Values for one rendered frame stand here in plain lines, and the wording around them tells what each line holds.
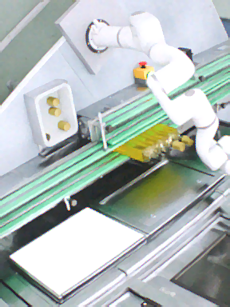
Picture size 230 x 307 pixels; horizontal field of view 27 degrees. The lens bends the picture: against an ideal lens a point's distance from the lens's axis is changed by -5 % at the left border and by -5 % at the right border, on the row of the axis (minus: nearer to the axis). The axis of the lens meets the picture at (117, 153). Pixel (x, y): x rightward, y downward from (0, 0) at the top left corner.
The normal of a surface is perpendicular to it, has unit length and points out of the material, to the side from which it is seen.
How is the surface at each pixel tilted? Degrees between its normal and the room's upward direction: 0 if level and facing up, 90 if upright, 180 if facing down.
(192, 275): 90
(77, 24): 4
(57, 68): 0
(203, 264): 90
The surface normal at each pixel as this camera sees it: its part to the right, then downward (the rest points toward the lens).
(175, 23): 0.68, 0.26
